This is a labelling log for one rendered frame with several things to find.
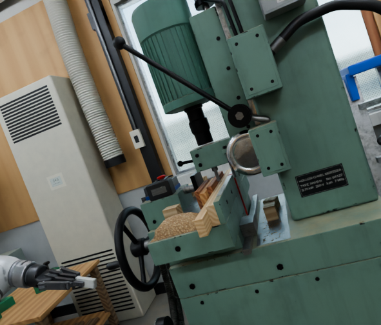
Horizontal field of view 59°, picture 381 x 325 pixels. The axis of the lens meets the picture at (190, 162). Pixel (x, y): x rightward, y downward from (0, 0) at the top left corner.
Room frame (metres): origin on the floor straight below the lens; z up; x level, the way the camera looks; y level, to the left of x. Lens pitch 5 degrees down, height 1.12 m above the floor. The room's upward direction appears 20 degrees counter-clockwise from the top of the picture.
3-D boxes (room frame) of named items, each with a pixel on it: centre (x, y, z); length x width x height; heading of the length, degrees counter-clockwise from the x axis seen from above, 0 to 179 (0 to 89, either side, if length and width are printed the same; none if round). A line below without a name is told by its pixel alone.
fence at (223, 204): (1.04, -0.11, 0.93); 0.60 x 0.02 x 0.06; 164
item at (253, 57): (0.83, -0.23, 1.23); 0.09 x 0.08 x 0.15; 74
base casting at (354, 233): (1.00, -0.18, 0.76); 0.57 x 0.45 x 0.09; 74
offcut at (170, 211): (0.96, 0.10, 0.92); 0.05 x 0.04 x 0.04; 67
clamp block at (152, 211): (1.10, 0.11, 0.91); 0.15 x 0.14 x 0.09; 164
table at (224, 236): (1.08, 0.03, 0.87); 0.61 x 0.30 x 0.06; 164
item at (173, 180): (1.10, 0.12, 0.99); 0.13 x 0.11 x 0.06; 164
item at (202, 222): (0.99, -0.05, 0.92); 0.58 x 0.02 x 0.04; 164
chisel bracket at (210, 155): (1.03, -0.08, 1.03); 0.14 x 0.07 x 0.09; 74
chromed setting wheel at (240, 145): (0.88, -0.16, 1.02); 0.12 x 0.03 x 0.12; 74
